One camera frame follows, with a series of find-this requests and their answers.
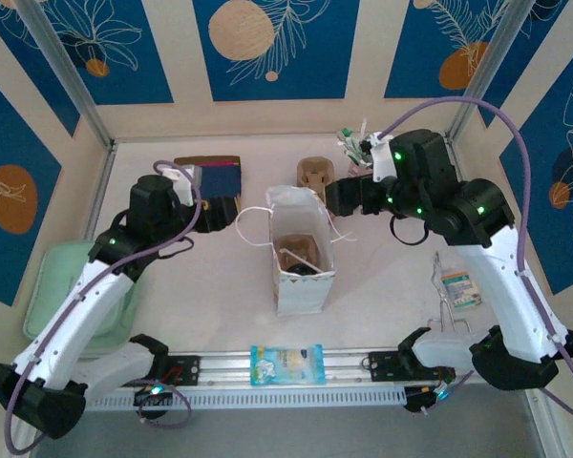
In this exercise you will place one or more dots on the dark blue napkin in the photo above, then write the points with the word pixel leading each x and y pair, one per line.
pixel 222 181

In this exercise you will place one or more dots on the single pulp cup carrier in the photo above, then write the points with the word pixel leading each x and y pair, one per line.
pixel 298 244

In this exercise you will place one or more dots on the white paper takeout bag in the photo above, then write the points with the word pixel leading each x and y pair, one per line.
pixel 298 300

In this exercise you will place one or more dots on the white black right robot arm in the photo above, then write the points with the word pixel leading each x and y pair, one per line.
pixel 506 296

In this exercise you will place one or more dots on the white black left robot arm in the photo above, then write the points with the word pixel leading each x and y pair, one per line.
pixel 76 315

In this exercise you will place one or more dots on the stack of pulp cup carriers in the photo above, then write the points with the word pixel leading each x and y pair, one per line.
pixel 315 172

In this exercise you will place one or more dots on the green-tipped white stirrer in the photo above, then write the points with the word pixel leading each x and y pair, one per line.
pixel 346 131
pixel 360 160
pixel 346 145

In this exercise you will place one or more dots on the pink napkin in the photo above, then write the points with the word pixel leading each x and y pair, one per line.
pixel 219 163

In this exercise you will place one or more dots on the brown cardboard napkin box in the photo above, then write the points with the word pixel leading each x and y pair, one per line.
pixel 186 160

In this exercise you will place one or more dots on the printed sachet packet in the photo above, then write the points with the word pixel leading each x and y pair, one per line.
pixel 460 291

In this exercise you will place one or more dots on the mint green zip case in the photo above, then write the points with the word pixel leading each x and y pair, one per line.
pixel 57 286

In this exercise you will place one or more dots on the blue wet wipes packet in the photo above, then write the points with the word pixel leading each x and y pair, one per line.
pixel 286 365

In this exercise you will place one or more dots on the aluminium table edge rail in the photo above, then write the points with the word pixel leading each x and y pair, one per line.
pixel 100 191

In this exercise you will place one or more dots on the aluminium frame post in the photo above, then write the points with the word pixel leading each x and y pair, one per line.
pixel 66 67
pixel 492 67

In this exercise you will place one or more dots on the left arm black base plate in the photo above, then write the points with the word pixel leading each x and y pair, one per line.
pixel 188 369

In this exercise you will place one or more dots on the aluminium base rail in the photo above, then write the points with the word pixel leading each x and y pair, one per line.
pixel 344 363

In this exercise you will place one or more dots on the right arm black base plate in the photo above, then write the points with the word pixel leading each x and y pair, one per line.
pixel 382 367

